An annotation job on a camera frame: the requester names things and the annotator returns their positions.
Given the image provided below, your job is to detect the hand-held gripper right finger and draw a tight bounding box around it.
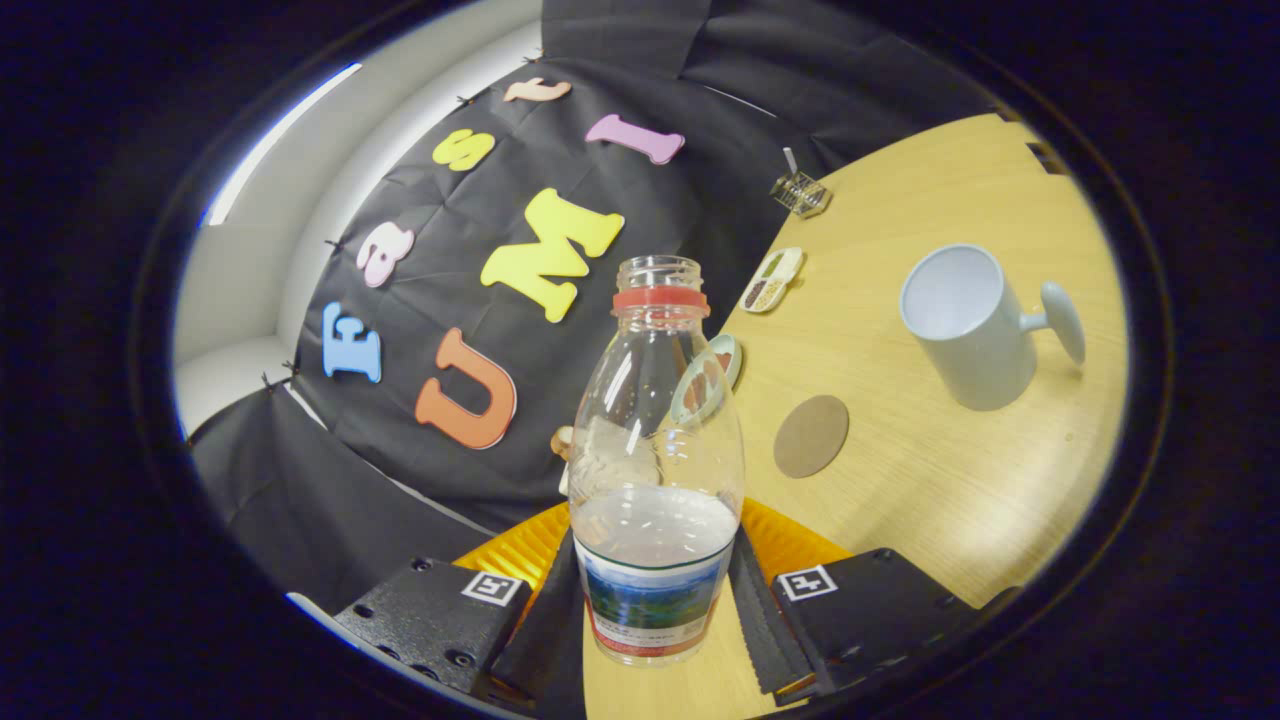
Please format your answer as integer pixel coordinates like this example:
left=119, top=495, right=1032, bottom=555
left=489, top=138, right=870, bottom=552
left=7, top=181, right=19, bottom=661
left=728, top=497, right=1021, bottom=706

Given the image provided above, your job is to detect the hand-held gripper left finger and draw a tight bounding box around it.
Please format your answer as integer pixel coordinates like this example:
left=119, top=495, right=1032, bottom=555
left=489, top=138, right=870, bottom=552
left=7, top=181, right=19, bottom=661
left=330, top=502, right=588, bottom=719

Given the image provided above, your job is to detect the clear plastic juice bottle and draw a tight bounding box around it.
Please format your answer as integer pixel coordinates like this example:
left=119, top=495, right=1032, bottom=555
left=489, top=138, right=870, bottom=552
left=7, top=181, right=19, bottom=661
left=567, top=255, right=746, bottom=668

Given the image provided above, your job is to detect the round brown coaster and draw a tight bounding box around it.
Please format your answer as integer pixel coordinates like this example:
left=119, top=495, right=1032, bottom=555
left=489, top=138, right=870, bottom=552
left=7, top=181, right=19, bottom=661
left=773, top=394, right=850, bottom=479

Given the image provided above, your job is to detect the white cup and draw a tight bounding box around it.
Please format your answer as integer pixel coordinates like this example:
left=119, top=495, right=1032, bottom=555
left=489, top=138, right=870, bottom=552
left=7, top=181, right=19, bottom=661
left=899, top=244, right=1086, bottom=412

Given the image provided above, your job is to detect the black backdrop cloth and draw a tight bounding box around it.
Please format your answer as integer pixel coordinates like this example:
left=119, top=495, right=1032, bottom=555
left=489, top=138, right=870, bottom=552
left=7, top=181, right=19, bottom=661
left=185, top=0, right=1001, bottom=611

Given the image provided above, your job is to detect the wooden table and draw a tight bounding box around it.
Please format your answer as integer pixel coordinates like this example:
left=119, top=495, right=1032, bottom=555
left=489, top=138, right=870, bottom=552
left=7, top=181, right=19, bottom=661
left=585, top=112, right=1129, bottom=720

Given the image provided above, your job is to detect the pale green plate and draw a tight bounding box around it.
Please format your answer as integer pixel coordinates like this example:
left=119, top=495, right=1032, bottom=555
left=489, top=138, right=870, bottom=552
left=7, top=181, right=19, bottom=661
left=670, top=333, right=743, bottom=426

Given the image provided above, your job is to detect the white divided condiment tray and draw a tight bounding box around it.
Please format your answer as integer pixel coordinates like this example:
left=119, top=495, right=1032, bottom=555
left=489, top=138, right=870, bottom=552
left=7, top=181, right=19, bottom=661
left=740, top=247, right=805, bottom=314

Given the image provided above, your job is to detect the long ceiling light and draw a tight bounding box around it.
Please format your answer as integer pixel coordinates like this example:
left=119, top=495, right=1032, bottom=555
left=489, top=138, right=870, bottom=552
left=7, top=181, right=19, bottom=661
left=205, top=62, right=363, bottom=227

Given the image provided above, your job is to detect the wire mesh holder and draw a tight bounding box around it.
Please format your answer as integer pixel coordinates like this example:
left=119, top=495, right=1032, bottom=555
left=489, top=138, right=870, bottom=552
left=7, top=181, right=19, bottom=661
left=770, top=172, right=833, bottom=219

